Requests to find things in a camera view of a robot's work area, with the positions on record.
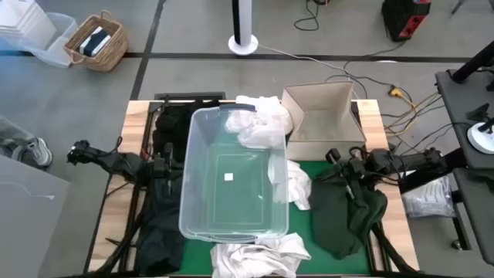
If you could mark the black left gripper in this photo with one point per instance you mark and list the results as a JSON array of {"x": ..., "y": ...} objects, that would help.
[{"x": 162, "y": 168}]

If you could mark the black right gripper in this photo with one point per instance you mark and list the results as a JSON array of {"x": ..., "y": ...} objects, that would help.
[{"x": 359, "y": 164}]

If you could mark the black garment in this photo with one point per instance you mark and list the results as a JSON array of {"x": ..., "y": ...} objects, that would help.
[{"x": 173, "y": 123}]

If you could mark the small white garment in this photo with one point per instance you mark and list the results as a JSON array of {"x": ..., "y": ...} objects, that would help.
[{"x": 299, "y": 185}]

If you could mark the dark green garment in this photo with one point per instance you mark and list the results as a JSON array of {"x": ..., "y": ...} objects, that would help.
[{"x": 332, "y": 216}]

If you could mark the dark charcoal garment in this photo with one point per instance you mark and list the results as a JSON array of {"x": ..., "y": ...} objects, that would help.
[{"x": 162, "y": 231}]

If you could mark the large white garment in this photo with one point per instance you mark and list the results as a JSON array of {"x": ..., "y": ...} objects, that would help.
[{"x": 254, "y": 258}]

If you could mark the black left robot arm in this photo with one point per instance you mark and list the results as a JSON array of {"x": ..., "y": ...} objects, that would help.
[{"x": 123, "y": 162}]

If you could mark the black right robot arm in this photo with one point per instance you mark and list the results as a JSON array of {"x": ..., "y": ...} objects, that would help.
[{"x": 405, "y": 160}]

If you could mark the open cardboard box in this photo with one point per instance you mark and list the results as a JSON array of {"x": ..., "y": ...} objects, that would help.
[{"x": 324, "y": 150}]

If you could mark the green table mat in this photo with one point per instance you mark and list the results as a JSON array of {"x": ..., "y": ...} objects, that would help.
[{"x": 297, "y": 228}]

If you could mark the black metal bar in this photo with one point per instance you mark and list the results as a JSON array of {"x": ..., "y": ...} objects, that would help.
[{"x": 193, "y": 95}]

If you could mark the clear plastic storage bin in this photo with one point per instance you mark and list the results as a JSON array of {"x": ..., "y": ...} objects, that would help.
[{"x": 231, "y": 216}]

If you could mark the black support beam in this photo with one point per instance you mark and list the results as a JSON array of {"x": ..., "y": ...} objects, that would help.
[{"x": 424, "y": 177}]

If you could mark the clear bag of white items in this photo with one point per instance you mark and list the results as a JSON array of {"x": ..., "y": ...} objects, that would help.
[{"x": 428, "y": 197}]

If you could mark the white crumpled garment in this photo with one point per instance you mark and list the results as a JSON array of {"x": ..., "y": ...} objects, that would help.
[{"x": 266, "y": 116}]

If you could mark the woven wicker basket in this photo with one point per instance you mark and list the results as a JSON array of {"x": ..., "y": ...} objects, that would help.
[{"x": 112, "y": 54}]

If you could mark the black side table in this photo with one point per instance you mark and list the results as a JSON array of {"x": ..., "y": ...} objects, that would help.
[{"x": 459, "y": 116}]

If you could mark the person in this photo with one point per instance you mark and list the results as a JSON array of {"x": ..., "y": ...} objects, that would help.
[{"x": 38, "y": 152}]

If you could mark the white round device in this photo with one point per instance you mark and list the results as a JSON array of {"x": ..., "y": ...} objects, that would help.
[{"x": 480, "y": 141}]

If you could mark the white tower fan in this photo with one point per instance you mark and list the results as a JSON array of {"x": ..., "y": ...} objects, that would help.
[{"x": 243, "y": 44}]

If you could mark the navy and white box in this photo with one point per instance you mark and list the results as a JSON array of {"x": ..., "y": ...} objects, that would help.
[{"x": 94, "y": 42}]

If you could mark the grey flat board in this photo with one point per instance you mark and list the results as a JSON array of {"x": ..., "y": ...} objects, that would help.
[{"x": 31, "y": 231}]

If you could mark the clear plastic tub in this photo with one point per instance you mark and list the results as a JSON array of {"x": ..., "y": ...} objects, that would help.
[{"x": 58, "y": 54}]

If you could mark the black and red rack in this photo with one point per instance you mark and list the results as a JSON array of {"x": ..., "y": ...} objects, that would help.
[{"x": 393, "y": 19}]

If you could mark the black slanted pole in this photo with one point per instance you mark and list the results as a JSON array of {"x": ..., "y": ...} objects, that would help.
[{"x": 472, "y": 63}]

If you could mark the stack of white lids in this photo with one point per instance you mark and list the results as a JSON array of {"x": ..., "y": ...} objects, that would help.
[{"x": 23, "y": 19}]

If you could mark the black aluminium table frame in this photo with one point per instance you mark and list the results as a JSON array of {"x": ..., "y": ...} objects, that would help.
[{"x": 370, "y": 255}]

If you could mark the black mount bracket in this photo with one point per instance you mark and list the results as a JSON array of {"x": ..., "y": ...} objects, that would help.
[{"x": 478, "y": 114}]

